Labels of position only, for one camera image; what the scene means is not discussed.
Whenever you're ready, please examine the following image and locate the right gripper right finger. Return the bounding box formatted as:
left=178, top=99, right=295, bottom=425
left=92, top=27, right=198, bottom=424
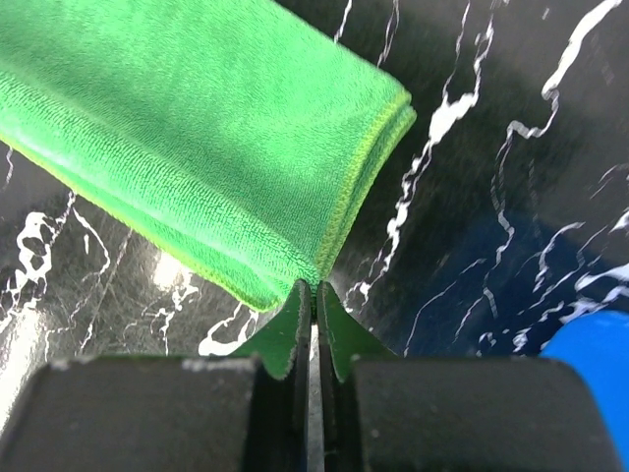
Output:
left=316, top=282, right=624, bottom=471

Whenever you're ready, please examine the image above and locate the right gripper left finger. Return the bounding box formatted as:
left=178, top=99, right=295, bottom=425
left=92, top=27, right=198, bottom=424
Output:
left=1, top=280, right=312, bottom=471

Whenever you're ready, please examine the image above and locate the green microfibre towel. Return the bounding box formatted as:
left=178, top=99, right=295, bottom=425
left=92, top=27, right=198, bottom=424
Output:
left=1, top=1, right=416, bottom=311

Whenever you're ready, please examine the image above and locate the blue plastic bin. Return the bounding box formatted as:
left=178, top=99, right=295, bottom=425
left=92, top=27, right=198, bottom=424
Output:
left=541, top=311, right=629, bottom=468

